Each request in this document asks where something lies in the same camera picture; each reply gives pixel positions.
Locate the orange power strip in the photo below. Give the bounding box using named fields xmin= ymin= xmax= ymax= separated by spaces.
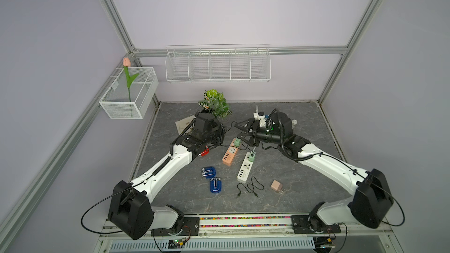
xmin=222 ymin=138 xmax=240 ymax=166

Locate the artificial pink tulip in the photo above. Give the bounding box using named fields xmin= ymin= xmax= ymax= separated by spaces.
xmin=123 ymin=57 xmax=139 ymax=102

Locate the coiled white power cord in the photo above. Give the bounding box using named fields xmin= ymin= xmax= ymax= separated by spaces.
xmin=252 ymin=104 xmax=299 ymax=127

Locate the red electric shaver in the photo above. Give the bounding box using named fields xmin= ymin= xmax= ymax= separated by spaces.
xmin=198 ymin=148 xmax=210 ymax=157

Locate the pink charger adapter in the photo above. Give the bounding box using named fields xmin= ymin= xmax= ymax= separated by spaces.
xmin=270 ymin=180 xmax=284 ymax=193

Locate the potted green plant black vase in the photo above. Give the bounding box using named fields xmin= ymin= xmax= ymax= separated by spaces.
xmin=198 ymin=89 xmax=232 ymax=118

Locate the blue electric shaver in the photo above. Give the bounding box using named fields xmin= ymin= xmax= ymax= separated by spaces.
xmin=210 ymin=177 xmax=222 ymax=193
xmin=201 ymin=166 xmax=216 ymax=179

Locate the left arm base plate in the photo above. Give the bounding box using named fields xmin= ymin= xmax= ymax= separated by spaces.
xmin=151 ymin=216 xmax=200 ymax=237

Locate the white power strip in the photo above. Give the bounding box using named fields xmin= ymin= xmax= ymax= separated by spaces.
xmin=237 ymin=152 xmax=255 ymax=183

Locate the white vented cable duct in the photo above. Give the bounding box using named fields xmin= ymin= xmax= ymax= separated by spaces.
xmin=107 ymin=237 xmax=315 ymax=253

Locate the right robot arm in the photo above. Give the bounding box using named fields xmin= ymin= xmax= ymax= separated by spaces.
xmin=234 ymin=109 xmax=397 ymax=233

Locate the green charger adapter top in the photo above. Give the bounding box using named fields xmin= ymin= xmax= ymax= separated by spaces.
xmin=233 ymin=138 xmax=241 ymax=148

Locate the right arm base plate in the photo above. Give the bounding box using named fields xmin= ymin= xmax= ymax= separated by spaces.
xmin=291 ymin=215 xmax=341 ymax=234

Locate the white wire wall shelf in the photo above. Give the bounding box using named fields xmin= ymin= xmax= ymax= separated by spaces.
xmin=165 ymin=44 xmax=271 ymax=82

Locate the green charger adapter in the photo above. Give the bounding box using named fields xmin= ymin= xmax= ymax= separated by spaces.
xmin=233 ymin=138 xmax=241 ymax=148
xmin=248 ymin=152 xmax=255 ymax=162

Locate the white mesh wall basket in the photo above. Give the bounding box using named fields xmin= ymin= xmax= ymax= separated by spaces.
xmin=99 ymin=67 xmax=159 ymax=119

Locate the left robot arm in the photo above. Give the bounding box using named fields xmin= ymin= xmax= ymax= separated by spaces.
xmin=107 ymin=111 xmax=227 ymax=240

